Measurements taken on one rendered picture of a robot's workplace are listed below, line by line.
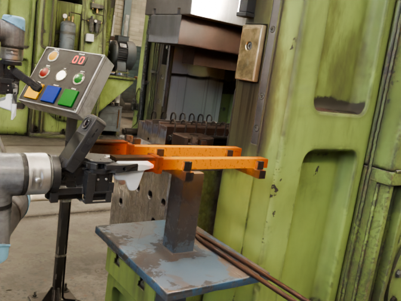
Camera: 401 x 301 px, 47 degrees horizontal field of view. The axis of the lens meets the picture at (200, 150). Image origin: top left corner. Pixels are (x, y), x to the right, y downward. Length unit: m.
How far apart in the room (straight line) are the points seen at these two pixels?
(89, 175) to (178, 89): 1.07
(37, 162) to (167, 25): 0.91
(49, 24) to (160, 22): 4.71
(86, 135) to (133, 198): 0.82
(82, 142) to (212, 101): 1.20
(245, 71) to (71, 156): 0.75
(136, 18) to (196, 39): 9.04
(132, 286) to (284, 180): 0.69
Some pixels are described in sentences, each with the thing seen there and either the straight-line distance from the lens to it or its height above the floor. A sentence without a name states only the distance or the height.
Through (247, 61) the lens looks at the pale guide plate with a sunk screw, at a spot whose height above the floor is 1.24.
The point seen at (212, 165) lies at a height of 0.99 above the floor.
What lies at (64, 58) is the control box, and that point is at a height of 1.16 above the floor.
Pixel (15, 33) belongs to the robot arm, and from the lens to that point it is 1.73.
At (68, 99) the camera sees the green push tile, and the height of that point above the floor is 1.00.
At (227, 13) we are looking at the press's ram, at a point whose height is 1.39.
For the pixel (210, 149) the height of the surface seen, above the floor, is 1.01.
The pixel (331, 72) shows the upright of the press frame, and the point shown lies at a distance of 1.55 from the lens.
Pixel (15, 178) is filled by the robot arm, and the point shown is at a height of 0.98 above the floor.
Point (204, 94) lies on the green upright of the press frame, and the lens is 1.96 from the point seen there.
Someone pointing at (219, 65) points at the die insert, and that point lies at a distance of 1.71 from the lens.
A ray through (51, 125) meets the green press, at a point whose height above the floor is 0.16.
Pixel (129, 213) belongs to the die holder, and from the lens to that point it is 1.68.
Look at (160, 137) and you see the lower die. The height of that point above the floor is 0.95.
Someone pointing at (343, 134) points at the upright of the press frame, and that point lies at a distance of 1.56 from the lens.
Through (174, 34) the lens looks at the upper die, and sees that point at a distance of 1.58.
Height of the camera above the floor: 1.21
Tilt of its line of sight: 10 degrees down
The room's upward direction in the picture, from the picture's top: 8 degrees clockwise
